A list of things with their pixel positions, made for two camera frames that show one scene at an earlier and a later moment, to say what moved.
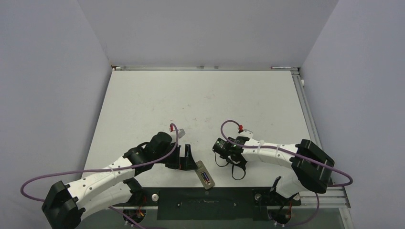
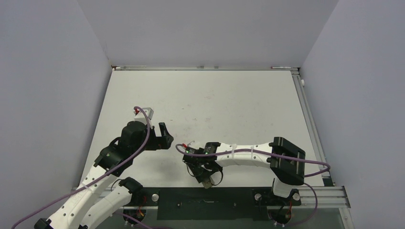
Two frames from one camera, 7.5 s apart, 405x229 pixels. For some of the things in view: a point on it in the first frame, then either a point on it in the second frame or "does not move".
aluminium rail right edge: (335, 195) does not move
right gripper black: (240, 163) to (201, 174)
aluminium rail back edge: (127, 68) does not move
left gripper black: (182, 163) to (160, 142)
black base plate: (209, 203) does not move
